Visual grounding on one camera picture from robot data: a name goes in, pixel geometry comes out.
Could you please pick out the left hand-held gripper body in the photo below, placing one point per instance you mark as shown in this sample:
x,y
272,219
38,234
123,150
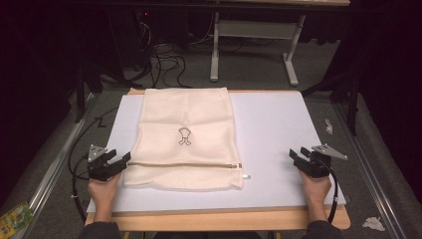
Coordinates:
x,y
99,169

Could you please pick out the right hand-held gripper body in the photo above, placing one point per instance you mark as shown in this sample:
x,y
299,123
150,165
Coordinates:
x,y
318,167

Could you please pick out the cream mesh laundry bag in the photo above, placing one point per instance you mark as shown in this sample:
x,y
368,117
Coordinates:
x,y
185,109

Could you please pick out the person's right hand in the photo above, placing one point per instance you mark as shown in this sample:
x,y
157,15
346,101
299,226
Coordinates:
x,y
316,191

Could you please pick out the person's left hand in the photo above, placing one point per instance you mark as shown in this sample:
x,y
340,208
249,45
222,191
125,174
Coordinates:
x,y
103,192

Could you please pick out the small white scrap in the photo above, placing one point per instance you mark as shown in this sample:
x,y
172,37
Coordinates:
x,y
328,126

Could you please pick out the white table board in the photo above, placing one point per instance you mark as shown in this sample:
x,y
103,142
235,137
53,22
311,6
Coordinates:
x,y
275,132

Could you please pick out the black stand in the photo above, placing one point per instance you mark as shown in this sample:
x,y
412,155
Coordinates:
x,y
79,96
352,99

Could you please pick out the crumpled white tissue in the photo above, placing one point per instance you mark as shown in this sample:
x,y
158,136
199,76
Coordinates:
x,y
373,224

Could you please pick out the green printed packet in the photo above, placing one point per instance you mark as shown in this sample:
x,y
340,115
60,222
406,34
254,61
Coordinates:
x,y
15,220

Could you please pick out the wooden table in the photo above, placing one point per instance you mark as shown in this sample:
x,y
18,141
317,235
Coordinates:
x,y
215,220

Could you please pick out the metal floor rail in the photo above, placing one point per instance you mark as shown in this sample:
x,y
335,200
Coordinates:
x,y
49,172
371,179

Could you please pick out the white metal desk frame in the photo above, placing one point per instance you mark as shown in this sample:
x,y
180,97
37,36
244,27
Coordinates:
x,y
255,29

